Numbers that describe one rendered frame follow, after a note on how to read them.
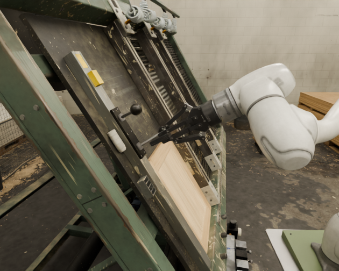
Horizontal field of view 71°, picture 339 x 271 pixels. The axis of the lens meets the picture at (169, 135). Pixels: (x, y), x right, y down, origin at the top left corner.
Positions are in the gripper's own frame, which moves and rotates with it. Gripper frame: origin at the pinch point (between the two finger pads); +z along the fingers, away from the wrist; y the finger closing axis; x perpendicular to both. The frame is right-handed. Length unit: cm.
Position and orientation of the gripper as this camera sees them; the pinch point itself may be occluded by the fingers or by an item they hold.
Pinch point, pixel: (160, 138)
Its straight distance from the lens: 77.7
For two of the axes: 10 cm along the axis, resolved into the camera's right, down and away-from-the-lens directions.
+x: 2.1, -3.4, 9.2
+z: -8.4, 4.2, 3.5
